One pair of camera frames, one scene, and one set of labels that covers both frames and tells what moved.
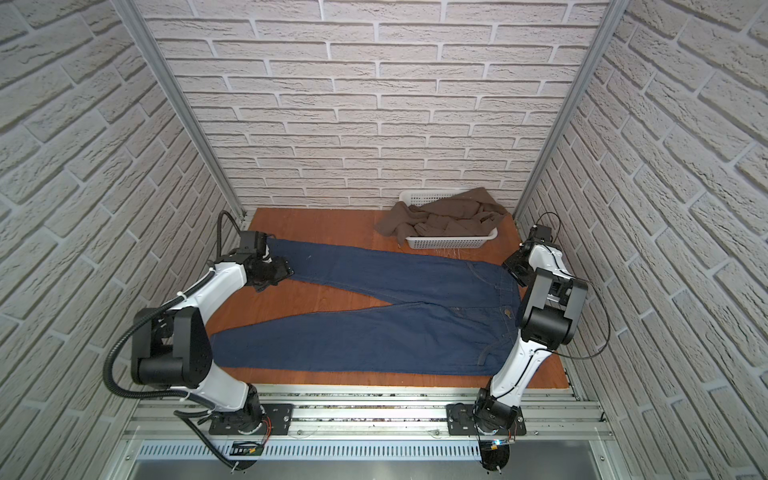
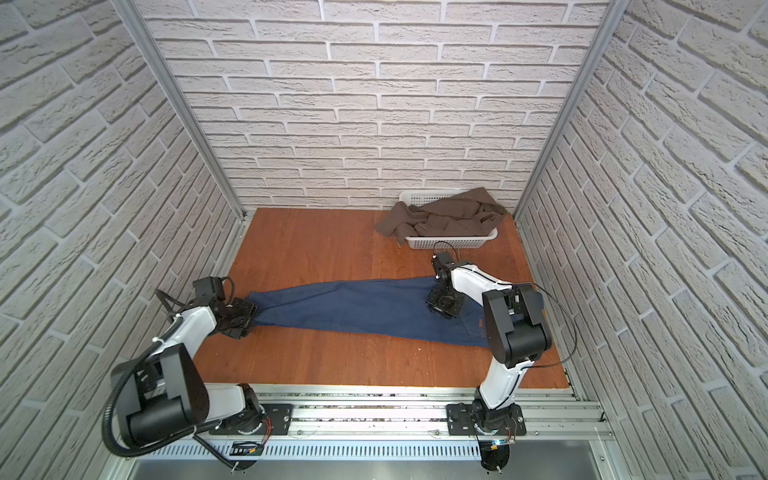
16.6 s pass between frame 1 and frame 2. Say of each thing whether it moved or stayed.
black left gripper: moved
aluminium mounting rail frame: stayed
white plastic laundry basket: stayed
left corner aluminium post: stayed
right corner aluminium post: stayed
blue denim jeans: moved
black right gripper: moved
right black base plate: stayed
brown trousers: stayed
